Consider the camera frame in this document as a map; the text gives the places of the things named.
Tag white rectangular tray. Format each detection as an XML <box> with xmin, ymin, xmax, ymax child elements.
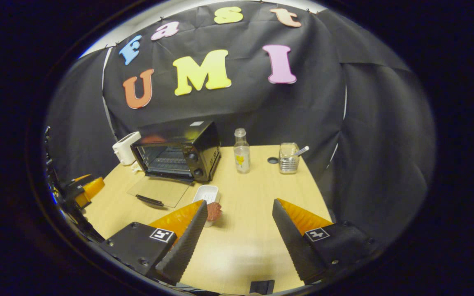
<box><xmin>192</xmin><ymin>185</ymin><xmax>219</xmax><ymax>227</ymax></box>

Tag black backdrop cloth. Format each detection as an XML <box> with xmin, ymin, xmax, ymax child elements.
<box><xmin>44</xmin><ymin>0</ymin><xmax>436</xmax><ymax>231</ymax></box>

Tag black electric oven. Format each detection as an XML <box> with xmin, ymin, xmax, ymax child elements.
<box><xmin>127</xmin><ymin>120</ymin><xmax>222</xmax><ymax>208</ymax></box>

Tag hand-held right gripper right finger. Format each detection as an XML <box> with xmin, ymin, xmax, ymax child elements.
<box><xmin>272</xmin><ymin>199</ymin><xmax>375</xmax><ymax>285</ymax></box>

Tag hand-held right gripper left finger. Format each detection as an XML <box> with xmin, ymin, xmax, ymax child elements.
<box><xmin>99</xmin><ymin>200</ymin><xmax>209</xmax><ymax>286</ymax></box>

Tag clear glass bottle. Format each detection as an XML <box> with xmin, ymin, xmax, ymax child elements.
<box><xmin>234</xmin><ymin>128</ymin><xmax>251</xmax><ymax>174</ymax></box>

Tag ribbed glass jar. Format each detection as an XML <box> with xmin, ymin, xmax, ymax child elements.
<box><xmin>279</xmin><ymin>143</ymin><xmax>300</xmax><ymax>174</ymax></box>

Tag reddish brown meat piece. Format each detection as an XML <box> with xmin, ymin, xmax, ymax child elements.
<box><xmin>206</xmin><ymin>201</ymin><xmax>223</xmax><ymax>223</ymax></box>

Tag white toaster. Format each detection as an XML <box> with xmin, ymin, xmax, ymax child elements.
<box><xmin>112</xmin><ymin>131</ymin><xmax>142</xmax><ymax>166</ymax></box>

